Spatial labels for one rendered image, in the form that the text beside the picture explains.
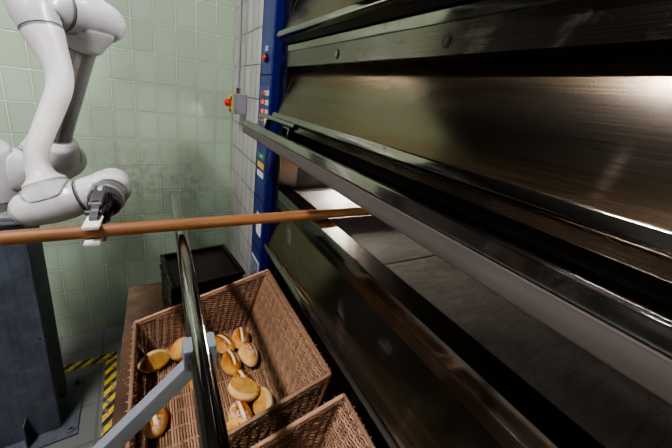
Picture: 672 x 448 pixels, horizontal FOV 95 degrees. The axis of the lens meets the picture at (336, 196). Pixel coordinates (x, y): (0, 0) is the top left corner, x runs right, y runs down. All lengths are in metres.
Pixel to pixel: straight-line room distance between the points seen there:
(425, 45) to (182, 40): 1.60
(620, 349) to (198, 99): 1.97
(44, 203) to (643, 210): 1.22
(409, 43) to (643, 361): 0.53
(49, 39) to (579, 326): 1.27
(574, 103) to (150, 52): 1.87
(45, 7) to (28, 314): 1.09
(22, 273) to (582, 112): 1.66
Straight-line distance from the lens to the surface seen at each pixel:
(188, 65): 2.02
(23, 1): 1.27
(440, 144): 0.52
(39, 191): 1.17
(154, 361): 1.32
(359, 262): 0.76
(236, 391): 1.14
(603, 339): 0.29
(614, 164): 0.42
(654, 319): 0.28
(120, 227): 0.86
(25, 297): 1.68
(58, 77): 1.22
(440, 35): 0.59
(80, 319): 2.51
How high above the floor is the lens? 1.54
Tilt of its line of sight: 17 degrees down
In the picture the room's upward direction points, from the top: 8 degrees clockwise
